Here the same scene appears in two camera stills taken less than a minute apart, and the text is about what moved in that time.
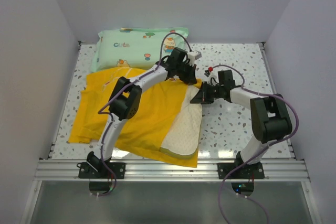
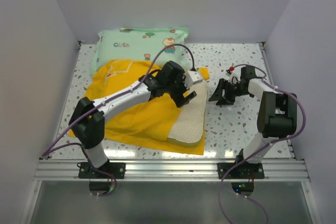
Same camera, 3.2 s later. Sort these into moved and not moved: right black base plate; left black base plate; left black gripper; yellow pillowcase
Moved: left black gripper; yellow pillowcase
Not moved: left black base plate; right black base plate
